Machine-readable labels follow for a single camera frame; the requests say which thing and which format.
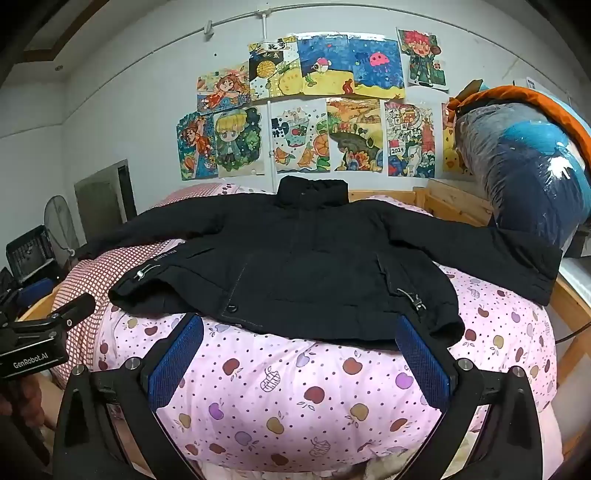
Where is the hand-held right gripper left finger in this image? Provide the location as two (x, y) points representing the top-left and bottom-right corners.
(53, 313), (206, 480)

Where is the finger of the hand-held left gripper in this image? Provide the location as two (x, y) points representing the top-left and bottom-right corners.
(0, 277), (54, 319)
(48, 293), (97, 330)

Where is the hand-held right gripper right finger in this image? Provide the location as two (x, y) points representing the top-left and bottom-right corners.
(394, 315), (543, 480)

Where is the black jacket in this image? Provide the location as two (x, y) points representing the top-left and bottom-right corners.
(76, 175), (565, 344)

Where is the person's left hand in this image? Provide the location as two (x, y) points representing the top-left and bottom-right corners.
(0, 374), (47, 430)

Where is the red checkered bed sheet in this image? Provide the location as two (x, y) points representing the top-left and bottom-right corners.
(51, 182), (241, 388)

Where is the standing fan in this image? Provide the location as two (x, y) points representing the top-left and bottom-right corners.
(44, 195), (81, 268)

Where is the pink apple print blanket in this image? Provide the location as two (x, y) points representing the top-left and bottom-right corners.
(90, 182), (566, 480)

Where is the white appliance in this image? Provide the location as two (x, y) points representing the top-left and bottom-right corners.
(556, 256), (591, 305)

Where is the plastic wrapped bedding bundle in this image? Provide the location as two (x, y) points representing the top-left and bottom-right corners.
(455, 99), (591, 259)

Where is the orange cloth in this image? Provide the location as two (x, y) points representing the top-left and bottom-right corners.
(445, 80), (591, 153)

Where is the black wire crate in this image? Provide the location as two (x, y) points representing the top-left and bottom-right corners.
(6, 228), (58, 280)

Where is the black cable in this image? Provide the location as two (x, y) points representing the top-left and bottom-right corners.
(554, 318), (591, 344)

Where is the wooden bed frame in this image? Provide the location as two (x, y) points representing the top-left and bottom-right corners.
(18, 178), (591, 455)

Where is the group of coloured wall drawings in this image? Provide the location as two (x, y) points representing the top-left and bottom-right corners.
(175, 27), (476, 182)

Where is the white wall conduit pipe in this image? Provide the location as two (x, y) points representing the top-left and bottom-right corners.
(0, 9), (352, 185)

